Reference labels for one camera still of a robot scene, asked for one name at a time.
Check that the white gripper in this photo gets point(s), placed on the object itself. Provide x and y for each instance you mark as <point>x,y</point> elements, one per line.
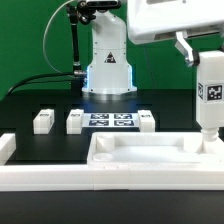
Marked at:
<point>157,20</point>

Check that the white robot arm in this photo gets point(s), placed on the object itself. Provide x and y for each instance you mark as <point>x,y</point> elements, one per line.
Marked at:
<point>114,22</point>

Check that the white desk top panel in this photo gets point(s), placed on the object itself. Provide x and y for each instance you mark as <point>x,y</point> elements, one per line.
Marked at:
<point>154,147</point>

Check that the white U-shaped fence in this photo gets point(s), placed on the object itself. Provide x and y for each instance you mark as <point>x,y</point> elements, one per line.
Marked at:
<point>106,176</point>

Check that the fiducial marker sheet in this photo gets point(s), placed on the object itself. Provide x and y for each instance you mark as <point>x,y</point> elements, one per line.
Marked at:
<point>107,120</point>

